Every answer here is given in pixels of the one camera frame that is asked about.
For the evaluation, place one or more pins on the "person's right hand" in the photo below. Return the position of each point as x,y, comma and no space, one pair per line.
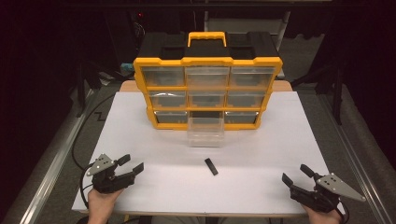
325,217

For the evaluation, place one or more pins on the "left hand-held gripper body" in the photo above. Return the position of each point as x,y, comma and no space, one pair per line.
107,180

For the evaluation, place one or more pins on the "person's left hand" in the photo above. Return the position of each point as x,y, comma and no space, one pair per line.
101,205

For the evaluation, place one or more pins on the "small black bar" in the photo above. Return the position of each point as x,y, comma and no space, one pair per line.
211,166

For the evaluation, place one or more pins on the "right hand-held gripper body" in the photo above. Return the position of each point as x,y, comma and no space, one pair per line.
323,194

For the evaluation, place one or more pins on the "clear plastic drawer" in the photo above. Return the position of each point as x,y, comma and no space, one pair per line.
205,135

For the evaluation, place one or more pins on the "metal floor rail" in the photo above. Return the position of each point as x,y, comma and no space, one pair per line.
46,174
358,165

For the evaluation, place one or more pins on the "white table sheet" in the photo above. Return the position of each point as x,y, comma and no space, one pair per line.
162,183

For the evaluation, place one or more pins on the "yellow black drawer organizer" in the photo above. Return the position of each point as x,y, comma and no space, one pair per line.
207,61

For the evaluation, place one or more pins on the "small teal object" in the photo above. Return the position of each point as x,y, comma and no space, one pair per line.
127,67

